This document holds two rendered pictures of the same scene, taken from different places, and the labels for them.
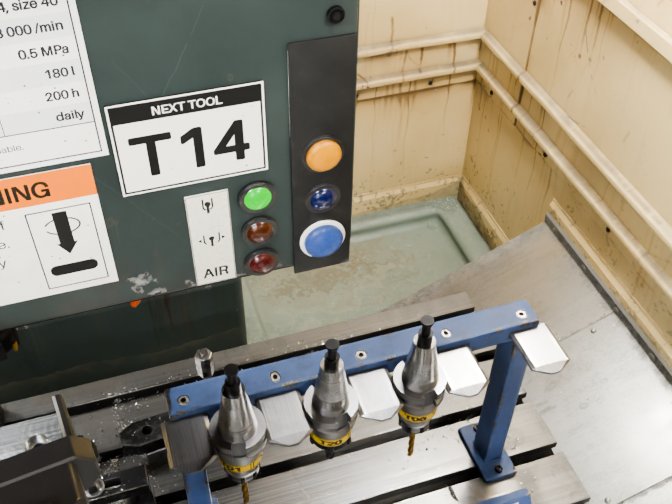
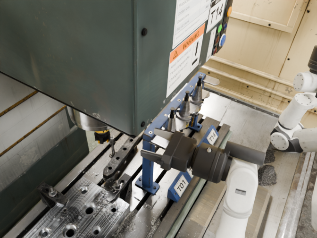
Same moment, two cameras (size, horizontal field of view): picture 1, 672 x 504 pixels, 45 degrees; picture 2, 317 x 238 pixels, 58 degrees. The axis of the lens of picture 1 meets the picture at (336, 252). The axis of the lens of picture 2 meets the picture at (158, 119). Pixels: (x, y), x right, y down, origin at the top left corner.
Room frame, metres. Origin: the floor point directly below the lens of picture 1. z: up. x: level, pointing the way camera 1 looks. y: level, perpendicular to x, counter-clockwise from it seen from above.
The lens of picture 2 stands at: (0.02, 0.62, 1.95)
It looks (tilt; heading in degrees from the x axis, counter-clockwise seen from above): 43 degrees down; 318
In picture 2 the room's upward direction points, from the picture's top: 4 degrees clockwise
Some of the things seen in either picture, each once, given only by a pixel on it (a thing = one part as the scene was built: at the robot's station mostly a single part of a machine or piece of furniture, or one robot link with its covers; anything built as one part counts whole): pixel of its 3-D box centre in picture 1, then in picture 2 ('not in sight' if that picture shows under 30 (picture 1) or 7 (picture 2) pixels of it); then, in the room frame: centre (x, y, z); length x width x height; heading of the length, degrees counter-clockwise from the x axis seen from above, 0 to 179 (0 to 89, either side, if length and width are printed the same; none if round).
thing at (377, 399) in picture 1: (375, 395); (190, 107); (0.58, -0.05, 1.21); 0.07 x 0.05 x 0.01; 19
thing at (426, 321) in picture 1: (426, 330); (199, 80); (0.59, -0.10, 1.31); 0.02 x 0.02 x 0.03
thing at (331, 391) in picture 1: (331, 383); (185, 106); (0.56, 0.00, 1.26); 0.04 x 0.04 x 0.07
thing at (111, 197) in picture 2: (103, 500); (119, 191); (0.56, 0.31, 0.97); 0.13 x 0.03 x 0.15; 109
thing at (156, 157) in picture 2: not in sight; (151, 157); (0.37, 0.32, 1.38); 0.06 x 0.02 x 0.03; 27
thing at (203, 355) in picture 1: (206, 377); (112, 145); (0.78, 0.20, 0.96); 0.03 x 0.03 x 0.13
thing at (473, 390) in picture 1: (460, 372); (201, 93); (0.61, -0.15, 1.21); 0.07 x 0.05 x 0.01; 19
